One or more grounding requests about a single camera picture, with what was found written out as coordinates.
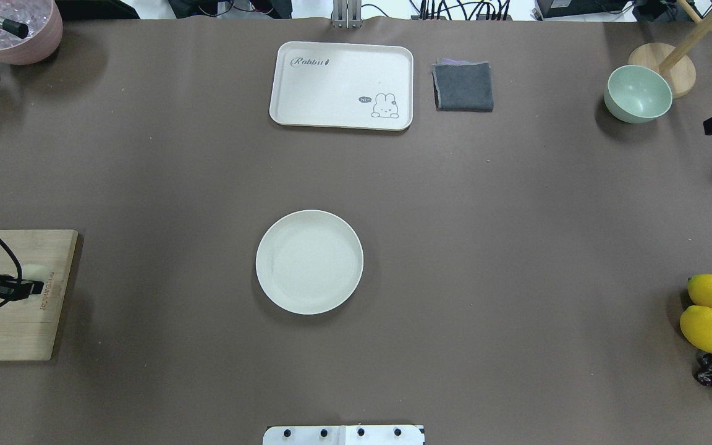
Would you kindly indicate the round cream plate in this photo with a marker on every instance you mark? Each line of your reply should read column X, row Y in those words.
column 309, row 262

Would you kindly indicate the cream rabbit serving tray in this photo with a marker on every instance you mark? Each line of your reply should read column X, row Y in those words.
column 343, row 86

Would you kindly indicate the bamboo cutting board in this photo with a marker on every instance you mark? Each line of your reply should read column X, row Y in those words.
column 28, row 327

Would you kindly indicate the wooden cup tree stand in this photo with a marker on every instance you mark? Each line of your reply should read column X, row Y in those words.
column 673, row 63

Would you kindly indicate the mint green bowl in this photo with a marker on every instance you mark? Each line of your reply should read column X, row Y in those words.
column 636, row 94

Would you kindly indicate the yellow lemon near lime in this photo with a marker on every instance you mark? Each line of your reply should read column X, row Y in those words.
column 696, row 326

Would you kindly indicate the dark cherries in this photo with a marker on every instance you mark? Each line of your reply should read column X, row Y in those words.
column 703, row 375

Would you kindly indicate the folded grey cloth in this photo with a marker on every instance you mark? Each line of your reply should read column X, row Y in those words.
column 462, row 85

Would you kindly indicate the pink bowl of ice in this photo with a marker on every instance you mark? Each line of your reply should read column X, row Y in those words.
column 45, row 29

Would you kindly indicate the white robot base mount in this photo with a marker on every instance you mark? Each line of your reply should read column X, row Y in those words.
column 345, row 434

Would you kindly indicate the aluminium frame post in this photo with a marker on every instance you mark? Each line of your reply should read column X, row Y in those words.
column 347, row 14

